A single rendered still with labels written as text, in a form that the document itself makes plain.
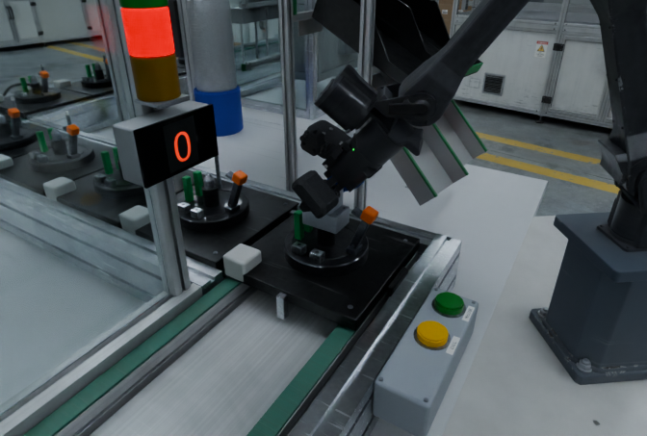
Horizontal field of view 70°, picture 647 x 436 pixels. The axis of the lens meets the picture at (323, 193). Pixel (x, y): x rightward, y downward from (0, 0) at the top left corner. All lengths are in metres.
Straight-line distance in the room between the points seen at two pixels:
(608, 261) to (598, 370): 0.18
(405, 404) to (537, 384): 0.25
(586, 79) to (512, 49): 0.70
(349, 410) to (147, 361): 0.27
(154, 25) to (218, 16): 1.01
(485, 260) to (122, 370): 0.69
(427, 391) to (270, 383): 0.20
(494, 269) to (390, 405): 0.45
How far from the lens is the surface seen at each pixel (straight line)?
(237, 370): 0.67
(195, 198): 0.93
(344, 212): 0.72
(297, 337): 0.70
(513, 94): 4.93
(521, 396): 0.76
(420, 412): 0.59
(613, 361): 0.82
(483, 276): 0.96
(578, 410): 0.78
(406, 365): 0.62
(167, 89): 0.57
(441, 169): 0.99
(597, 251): 0.72
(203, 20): 1.56
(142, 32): 0.56
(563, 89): 4.79
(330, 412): 0.57
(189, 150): 0.60
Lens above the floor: 1.41
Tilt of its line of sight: 27 degrees down
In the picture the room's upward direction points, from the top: straight up
